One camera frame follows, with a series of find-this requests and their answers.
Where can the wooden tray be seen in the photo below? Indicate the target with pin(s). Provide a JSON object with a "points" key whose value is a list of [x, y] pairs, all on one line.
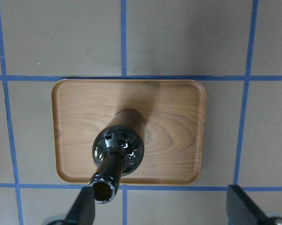
{"points": [[174, 113]]}

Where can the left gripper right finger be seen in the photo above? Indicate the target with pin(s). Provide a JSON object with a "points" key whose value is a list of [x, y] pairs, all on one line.
{"points": [[241, 209]]}

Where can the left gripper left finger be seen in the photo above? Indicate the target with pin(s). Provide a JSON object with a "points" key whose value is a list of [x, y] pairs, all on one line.
{"points": [[82, 211]]}

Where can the dark wine bottle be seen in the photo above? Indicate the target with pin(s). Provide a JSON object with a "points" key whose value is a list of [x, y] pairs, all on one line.
{"points": [[117, 151]]}

